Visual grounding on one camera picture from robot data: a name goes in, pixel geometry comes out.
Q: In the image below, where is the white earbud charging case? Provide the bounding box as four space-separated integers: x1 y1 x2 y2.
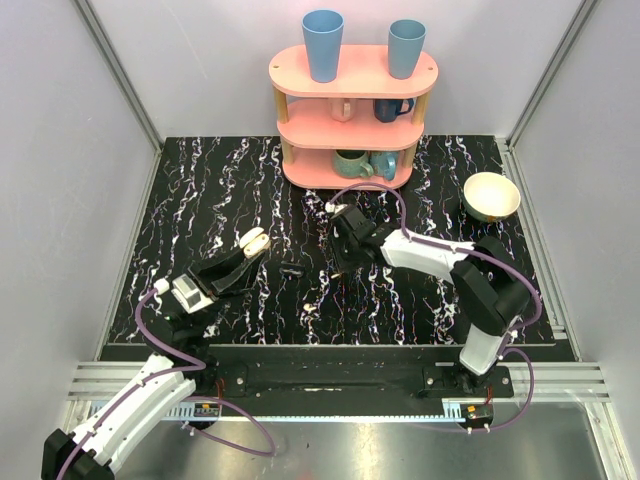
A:
239 227 271 259

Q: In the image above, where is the black earbud charging case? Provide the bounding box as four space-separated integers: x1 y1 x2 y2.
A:
279 262 305 278

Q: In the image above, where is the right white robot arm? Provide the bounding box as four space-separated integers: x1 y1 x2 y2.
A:
326 204 535 397

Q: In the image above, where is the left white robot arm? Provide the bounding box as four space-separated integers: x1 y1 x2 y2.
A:
41 232 270 479

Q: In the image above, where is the teal glazed ceramic mug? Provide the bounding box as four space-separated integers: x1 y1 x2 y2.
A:
332 150 374 178

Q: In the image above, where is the light blue butterfly mug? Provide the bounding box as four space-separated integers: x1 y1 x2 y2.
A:
369 151 399 181

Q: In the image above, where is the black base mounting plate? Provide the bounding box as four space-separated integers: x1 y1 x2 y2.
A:
197 345 514 400

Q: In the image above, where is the pink three-tier shelf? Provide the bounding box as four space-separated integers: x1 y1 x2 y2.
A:
268 45 439 190

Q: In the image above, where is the pink ceramic mug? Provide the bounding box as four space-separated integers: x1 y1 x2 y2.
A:
329 98 357 122

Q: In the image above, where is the dark blue ceramic mug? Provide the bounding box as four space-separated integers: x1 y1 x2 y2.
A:
373 98 415 123

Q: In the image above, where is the cream ceramic bowl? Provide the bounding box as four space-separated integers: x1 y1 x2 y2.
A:
463 172 521 223

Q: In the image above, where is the right blue plastic tumbler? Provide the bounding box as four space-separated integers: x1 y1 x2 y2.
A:
388 19 427 80

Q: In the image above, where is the blue plastic tumbler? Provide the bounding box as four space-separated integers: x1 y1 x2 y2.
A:
302 9 344 83
388 19 427 80

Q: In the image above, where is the left blue plastic tumbler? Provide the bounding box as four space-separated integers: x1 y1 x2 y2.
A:
302 9 344 83

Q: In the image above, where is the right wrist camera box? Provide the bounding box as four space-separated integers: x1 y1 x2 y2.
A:
325 202 347 214

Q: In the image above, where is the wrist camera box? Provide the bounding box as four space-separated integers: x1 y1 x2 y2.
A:
171 274 216 314
325 202 347 214

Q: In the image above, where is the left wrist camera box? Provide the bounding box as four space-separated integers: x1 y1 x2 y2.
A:
171 274 216 314

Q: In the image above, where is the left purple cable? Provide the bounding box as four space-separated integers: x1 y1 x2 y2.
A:
54 278 277 480

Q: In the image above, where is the purple cable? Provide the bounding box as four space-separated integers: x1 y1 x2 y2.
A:
54 278 277 480
324 182 545 434

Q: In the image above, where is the aluminium frame post right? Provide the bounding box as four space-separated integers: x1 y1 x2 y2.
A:
504 0 601 151

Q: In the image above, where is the aluminium frame post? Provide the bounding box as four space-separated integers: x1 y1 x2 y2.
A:
71 0 164 152
504 0 601 151

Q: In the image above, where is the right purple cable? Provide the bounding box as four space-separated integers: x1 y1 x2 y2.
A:
324 182 545 434

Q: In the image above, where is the aluminium frame post left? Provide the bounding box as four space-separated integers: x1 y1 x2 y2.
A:
71 0 164 152

